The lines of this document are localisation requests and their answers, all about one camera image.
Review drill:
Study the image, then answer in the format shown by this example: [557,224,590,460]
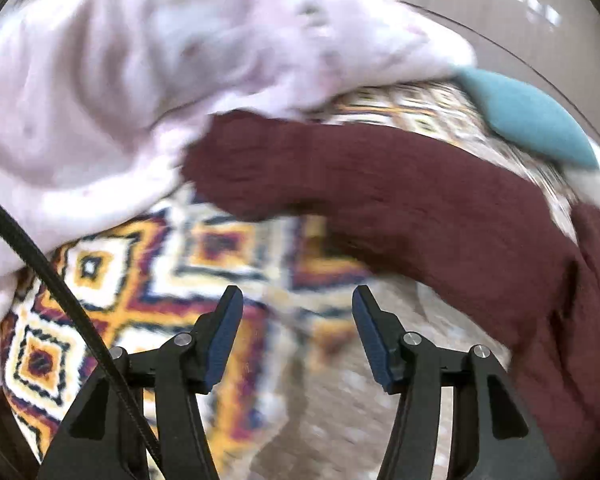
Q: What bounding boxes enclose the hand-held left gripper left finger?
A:
[37,285,244,480]

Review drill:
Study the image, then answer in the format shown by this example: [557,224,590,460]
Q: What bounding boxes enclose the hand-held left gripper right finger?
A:
[352,285,561,480]

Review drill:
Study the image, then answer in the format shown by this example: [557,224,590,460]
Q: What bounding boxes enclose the maroon quilted comforter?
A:
[182,110,600,480]

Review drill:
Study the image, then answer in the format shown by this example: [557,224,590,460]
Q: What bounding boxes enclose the geometric patterned bedsheet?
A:
[0,80,581,480]

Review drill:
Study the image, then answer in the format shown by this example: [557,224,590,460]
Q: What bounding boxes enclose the teal pillow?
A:
[452,66,600,171]

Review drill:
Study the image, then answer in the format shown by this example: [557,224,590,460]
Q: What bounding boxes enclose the pale pink floral duvet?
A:
[0,0,476,391]

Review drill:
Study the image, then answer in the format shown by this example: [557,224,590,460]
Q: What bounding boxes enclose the glossy beige headboard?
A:
[405,2,600,148]

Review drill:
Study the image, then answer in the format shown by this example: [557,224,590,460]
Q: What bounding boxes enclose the black braided cable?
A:
[0,189,163,468]

